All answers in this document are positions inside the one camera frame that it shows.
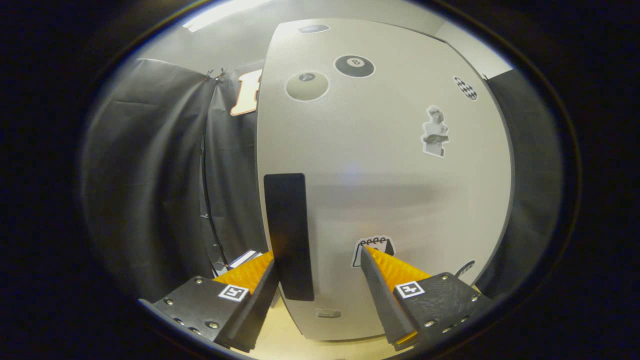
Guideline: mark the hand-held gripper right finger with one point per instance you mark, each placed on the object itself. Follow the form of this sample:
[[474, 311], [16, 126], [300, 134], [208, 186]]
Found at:
[[382, 300]]

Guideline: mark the black backdrop cloth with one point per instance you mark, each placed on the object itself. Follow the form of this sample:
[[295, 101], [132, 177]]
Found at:
[[145, 190]]

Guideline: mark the small upright books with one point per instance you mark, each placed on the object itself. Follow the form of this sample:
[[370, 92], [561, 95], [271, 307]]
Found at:
[[245, 258]]

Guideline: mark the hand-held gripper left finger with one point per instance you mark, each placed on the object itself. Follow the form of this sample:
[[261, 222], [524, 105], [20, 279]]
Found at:
[[255, 307]]

